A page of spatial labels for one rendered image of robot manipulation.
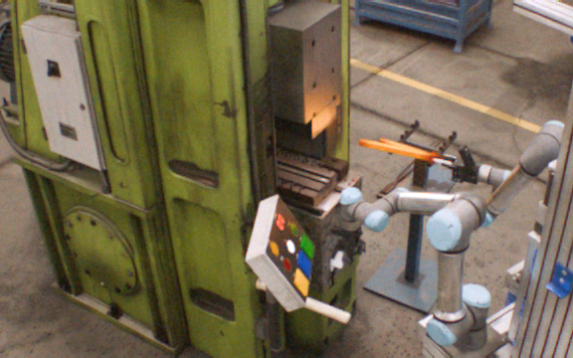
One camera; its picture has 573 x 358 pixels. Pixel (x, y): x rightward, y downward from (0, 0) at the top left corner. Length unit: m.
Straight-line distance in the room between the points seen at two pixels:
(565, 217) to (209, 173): 1.44
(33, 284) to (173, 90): 1.93
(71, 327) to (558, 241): 2.68
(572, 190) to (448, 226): 0.40
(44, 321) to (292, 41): 2.25
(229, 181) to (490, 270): 1.95
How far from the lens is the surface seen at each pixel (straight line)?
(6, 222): 4.96
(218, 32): 2.50
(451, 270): 2.31
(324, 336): 3.59
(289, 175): 3.16
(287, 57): 2.70
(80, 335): 3.99
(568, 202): 2.25
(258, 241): 2.52
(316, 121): 2.87
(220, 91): 2.61
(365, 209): 2.51
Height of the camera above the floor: 2.79
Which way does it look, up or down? 35 degrees down
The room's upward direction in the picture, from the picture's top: 2 degrees counter-clockwise
